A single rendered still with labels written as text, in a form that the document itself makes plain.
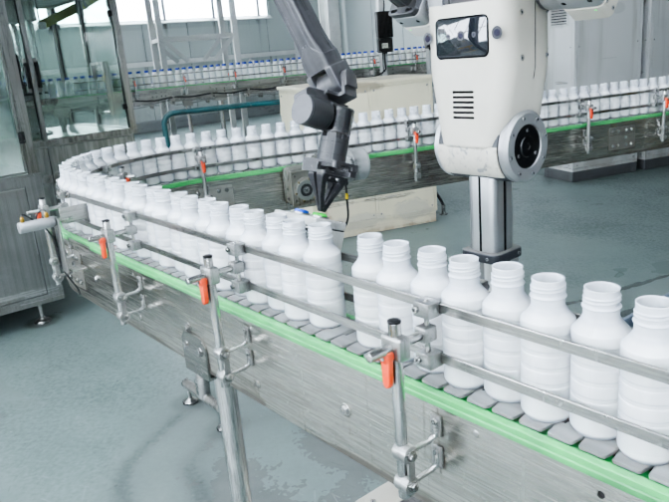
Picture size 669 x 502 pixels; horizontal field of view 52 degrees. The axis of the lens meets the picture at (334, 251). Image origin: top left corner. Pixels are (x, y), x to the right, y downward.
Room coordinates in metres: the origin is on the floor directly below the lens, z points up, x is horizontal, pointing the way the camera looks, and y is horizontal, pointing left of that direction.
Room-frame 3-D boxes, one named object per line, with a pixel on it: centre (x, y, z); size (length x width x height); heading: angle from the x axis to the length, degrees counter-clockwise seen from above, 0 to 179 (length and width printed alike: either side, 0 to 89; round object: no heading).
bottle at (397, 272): (0.90, -0.08, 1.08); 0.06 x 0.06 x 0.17
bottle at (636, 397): (0.61, -0.30, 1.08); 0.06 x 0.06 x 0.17
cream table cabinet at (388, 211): (5.61, -0.27, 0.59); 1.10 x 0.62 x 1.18; 110
